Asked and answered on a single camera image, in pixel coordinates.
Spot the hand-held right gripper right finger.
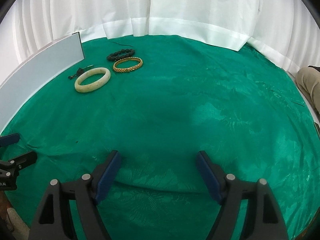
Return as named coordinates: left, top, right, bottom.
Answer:
left=196, top=150, right=288, bottom=240

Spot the white cardboard box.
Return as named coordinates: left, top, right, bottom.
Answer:
left=0, top=32, right=85, bottom=128

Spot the black tassel charm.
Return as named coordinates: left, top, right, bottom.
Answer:
left=68, top=65, right=95, bottom=80

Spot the gold bangle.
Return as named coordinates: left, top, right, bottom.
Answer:
left=113, top=57, right=143, bottom=73

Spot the green tablecloth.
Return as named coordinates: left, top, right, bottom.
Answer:
left=0, top=35, right=320, bottom=240

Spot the black bead bracelet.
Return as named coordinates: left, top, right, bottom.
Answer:
left=106, top=48, right=135, bottom=62

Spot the cream jade bangle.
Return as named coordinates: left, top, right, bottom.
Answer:
left=74, top=67, right=111, bottom=93

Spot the white fuzzy cloth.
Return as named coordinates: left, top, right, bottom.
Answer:
left=7, top=206, right=29, bottom=233

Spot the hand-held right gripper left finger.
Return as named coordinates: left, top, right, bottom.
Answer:
left=29, top=150, right=122, bottom=240

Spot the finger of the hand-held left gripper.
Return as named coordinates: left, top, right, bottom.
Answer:
left=0, top=133, right=20, bottom=147
left=0, top=151, right=38, bottom=179

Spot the white curtain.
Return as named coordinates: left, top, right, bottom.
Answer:
left=0, top=0, right=153, bottom=64
left=149, top=0, right=320, bottom=73

